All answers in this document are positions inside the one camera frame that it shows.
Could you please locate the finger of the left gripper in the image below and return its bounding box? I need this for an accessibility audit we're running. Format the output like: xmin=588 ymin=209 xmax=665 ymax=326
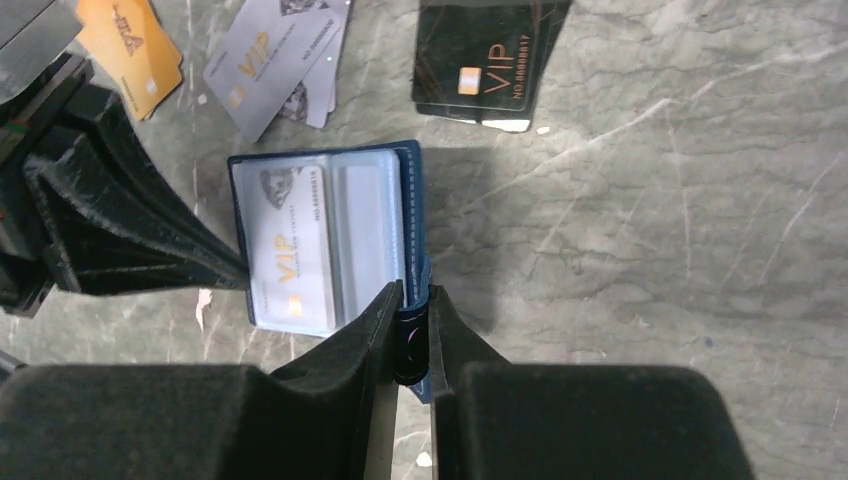
xmin=23 ymin=129 xmax=248 ymax=296
xmin=62 ymin=83 xmax=246 ymax=275

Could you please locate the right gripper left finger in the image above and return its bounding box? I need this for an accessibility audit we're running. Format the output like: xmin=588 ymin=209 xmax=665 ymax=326
xmin=1 ymin=282 xmax=403 ymax=479

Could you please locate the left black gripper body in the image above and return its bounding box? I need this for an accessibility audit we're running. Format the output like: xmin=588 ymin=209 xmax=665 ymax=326
xmin=1 ymin=0 xmax=93 ymax=317

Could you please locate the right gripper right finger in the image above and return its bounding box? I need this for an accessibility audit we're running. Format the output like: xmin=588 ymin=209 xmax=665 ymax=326
xmin=428 ymin=286 xmax=754 ymax=479

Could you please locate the blue leather card holder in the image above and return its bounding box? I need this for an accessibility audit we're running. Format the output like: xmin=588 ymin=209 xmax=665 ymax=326
xmin=228 ymin=140 xmax=432 ymax=403

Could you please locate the gold card stack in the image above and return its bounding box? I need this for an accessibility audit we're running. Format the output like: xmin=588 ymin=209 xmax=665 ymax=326
xmin=75 ymin=0 xmax=183 ymax=121

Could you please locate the silver card stack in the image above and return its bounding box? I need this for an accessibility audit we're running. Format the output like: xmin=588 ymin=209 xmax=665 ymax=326
xmin=203 ymin=0 xmax=344 ymax=143

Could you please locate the black card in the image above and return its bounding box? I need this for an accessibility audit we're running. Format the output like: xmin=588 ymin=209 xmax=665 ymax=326
xmin=411 ymin=0 xmax=571 ymax=133

